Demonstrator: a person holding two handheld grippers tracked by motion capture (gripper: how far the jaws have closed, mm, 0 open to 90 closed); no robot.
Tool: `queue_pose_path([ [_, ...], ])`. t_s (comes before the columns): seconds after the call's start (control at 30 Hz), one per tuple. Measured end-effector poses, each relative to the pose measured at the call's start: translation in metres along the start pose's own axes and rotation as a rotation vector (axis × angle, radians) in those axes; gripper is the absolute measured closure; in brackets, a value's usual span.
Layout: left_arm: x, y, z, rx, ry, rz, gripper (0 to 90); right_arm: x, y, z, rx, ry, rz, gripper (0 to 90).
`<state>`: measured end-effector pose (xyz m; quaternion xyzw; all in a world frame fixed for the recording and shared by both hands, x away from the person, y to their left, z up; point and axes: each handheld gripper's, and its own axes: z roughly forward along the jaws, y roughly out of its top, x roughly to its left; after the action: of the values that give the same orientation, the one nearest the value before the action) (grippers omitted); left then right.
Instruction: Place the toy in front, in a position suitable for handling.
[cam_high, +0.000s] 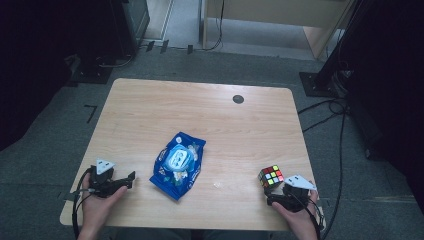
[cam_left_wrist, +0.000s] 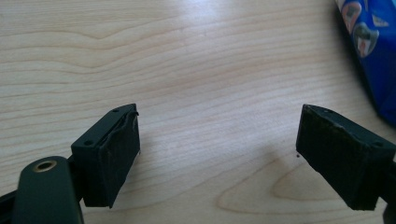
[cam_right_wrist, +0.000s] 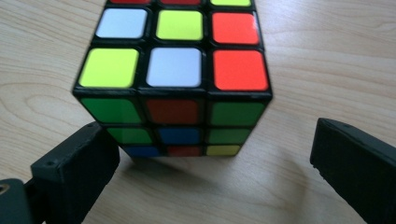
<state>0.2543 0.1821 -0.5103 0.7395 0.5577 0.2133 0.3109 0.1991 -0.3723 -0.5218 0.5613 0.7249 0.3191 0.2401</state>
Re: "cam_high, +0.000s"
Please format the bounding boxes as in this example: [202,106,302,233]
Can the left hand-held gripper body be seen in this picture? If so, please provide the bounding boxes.
[88,159,118,199]

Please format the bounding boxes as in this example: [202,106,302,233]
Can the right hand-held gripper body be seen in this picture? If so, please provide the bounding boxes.
[282,174,318,213]

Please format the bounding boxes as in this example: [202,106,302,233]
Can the multicoloured puzzle cube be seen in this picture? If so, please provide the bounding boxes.
[258,164,285,190]

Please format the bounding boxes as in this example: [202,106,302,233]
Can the blue wet wipes pack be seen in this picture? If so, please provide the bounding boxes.
[149,131,207,202]

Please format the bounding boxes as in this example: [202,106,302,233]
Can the person's right hand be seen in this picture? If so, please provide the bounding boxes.
[271,189,320,235]

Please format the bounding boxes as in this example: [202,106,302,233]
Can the person's left hand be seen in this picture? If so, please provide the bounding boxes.
[81,173,129,232]

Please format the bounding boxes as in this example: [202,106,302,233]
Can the person's legs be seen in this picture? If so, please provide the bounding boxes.
[113,228,273,240]

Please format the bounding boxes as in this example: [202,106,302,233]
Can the black angled floor tape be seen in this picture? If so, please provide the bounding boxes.
[83,104,99,125]

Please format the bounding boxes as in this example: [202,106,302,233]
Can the black flat stand base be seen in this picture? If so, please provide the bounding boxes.
[68,54,115,86]

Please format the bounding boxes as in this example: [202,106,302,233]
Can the black metal stand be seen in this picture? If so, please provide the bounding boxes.
[298,0,364,100]

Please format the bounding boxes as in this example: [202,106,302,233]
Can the dark curtain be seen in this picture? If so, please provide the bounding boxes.
[346,0,424,215]
[0,0,125,152]

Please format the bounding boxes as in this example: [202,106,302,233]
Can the dark glass-fronted cabinet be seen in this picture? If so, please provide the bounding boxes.
[109,0,151,58]

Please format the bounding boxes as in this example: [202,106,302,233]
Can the light wooden cabinet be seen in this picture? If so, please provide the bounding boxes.
[199,0,355,62]

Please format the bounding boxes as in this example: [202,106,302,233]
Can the right hand-held gripper cable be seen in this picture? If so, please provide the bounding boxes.
[307,199,326,240]

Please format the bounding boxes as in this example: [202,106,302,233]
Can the hand-held gripper cable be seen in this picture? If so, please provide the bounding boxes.
[71,167,94,240]
[307,199,326,240]

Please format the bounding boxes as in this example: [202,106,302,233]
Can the left hand-held gripper cable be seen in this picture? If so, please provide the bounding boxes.
[71,167,94,240]

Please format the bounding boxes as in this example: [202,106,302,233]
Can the long black floor cable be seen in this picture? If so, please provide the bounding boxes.
[320,109,348,240]

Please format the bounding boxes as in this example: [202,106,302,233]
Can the black looped floor cable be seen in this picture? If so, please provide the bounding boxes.
[297,98,350,134]

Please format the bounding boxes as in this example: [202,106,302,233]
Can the black hanging cable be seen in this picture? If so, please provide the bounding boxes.
[190,0,225,53]

